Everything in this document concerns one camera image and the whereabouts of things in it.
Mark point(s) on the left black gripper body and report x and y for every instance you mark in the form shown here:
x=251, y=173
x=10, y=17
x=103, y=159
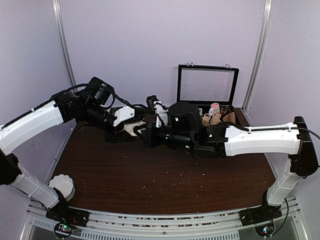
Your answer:
x=110, y=136

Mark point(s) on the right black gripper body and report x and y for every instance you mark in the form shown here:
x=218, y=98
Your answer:
x=151, y=141

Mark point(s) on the cream and brown sock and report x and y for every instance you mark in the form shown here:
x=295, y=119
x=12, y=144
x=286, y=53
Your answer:
x=129, y=127

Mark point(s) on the tan brown ribbed sock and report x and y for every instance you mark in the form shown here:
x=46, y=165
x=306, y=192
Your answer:
x=229, y=118

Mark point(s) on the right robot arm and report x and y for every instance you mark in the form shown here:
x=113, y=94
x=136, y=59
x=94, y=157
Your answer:
x=181, y=126

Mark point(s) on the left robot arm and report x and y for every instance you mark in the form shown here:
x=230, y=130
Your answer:
x=95, y=103

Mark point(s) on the cream brown rolled sock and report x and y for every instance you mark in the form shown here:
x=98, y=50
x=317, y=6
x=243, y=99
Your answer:
x=200, y=112

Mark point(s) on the tan rolled sock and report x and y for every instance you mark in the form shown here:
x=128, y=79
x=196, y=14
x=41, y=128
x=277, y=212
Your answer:
x=206, y=120

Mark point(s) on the black storage box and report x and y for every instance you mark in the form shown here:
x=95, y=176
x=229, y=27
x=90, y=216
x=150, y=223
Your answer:
x=237, y=119

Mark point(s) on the beige rolled sock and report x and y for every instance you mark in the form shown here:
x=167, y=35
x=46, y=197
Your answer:
x=215, y=119

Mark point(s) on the pink white rolled sock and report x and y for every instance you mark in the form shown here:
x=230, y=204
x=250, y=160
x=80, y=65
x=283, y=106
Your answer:
x=214, y=109

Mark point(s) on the white scalloped bowl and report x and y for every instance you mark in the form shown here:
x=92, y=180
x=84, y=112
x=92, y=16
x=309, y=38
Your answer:
x=65, y=184

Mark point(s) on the brown argyle rolled sock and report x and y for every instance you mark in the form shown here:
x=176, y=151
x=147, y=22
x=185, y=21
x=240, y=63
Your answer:
x=225, y=110

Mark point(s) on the black glass box lid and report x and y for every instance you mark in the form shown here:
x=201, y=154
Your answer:
x=204, y=84

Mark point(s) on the left round circuit board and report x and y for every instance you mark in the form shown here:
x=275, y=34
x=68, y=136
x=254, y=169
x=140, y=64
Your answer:
x=63, y=231

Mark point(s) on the round circuit board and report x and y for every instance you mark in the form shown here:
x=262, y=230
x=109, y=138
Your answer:
x=265, y=230
x=63, y=231

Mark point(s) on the right round circuit board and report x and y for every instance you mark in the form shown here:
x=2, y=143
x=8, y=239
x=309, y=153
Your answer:
x=265, y=230

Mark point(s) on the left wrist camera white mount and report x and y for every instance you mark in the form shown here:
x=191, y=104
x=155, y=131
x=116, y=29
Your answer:
x=123, y=114

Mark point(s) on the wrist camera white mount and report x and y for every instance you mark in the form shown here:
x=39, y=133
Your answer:
x=123, y=114
x=160, y=111

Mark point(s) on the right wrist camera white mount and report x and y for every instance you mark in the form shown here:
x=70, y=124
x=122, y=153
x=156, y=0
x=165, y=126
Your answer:
x=160, y=111

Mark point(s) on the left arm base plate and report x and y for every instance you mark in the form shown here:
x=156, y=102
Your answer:
x=74, y=217

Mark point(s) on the front aluminium rail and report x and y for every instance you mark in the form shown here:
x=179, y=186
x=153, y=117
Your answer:
x=219, y=225

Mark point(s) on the right aluminium frame post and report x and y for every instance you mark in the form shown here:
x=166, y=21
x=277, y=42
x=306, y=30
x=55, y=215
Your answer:
x=261, y=47

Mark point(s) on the aluminium frame post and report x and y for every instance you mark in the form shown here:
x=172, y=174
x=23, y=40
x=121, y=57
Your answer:
x=63, y=42
x=261, y=47

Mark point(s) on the left aluminium frame post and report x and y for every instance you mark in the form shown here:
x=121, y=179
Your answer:
x=63, y=42

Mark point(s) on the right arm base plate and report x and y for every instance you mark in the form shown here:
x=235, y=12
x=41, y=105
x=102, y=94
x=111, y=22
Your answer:
x=260, y=214

